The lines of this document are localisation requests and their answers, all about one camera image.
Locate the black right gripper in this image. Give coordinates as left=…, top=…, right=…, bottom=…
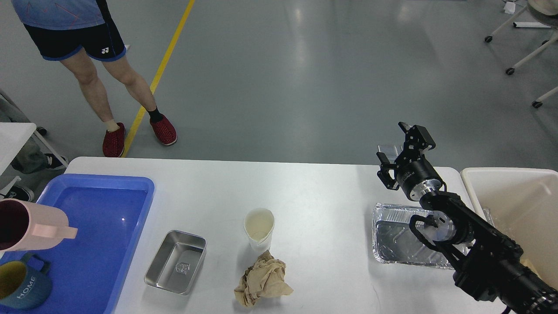
left=376, top=122, right=445, bottom=201

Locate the aluminium foil tray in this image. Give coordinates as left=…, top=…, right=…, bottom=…
left=371, top=203, right=453, bottom=270

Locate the small stainless steel tray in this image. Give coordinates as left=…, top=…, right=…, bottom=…
left=144, top=230, right=207, bottom=295

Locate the pink mug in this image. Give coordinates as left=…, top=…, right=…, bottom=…
left=0, top=198, right=78, bottom=252

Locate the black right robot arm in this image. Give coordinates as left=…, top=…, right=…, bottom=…
left=376, top=122, right=558, bottom=314

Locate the clear floor plate left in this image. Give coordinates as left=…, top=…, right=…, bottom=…
left=377, top=144, right=403, bottom=161

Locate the beige plastic bin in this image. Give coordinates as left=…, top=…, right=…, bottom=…
left=461, top=167, right=558, bottom=287

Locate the white paper cup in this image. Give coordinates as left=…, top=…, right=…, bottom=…
left=243, top=208, right=275, bottom=253

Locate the crumpled brown paper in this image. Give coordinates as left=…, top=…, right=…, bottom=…
left=234, top=250, right=294, bottom=307

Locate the white rolling chair base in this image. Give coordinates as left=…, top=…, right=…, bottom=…
left=484, top=0, right=558, bottom=108

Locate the blue plastic tray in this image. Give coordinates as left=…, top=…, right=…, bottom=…
left=25, top=174, right=155, bottom=314

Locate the standing person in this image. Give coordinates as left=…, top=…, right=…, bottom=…
left=11, top=0, right=177, bottom=157

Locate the black sneaker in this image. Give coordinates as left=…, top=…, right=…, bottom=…
left=4, top=185, right=34, bottom=201

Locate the white side table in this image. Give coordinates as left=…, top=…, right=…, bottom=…
left=0, top=123, right=68, bottom=174

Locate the dark blue home mug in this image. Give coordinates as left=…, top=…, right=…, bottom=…
left=0, top=253, right=53, bottom=310

